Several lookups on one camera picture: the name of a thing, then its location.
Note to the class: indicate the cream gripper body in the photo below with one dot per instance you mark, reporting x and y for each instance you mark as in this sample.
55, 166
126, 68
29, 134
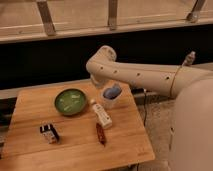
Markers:
98, 82

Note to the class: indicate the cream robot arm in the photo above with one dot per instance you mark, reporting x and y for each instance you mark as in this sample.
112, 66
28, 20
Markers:
191, 131

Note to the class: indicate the black and white eraser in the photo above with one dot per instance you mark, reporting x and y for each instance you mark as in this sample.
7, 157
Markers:
50, 133

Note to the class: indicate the blue cloth in cup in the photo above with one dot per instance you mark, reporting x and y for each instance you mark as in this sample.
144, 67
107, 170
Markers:
113, 92

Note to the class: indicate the white plastic cup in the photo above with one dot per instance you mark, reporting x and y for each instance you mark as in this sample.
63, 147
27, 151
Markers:
108, 103

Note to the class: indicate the green bowl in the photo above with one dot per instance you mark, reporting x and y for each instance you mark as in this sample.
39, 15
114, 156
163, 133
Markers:
70, 102

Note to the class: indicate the white tube bottle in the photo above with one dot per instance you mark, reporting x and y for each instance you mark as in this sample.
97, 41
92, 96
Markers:
103, 117

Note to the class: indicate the red snack wrapper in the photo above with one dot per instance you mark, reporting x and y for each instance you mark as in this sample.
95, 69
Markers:
100, 134

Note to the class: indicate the wooden table board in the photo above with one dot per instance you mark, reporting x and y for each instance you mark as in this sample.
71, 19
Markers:
78, 149

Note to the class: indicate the right metal railing post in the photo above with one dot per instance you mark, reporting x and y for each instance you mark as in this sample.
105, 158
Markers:
193, 16

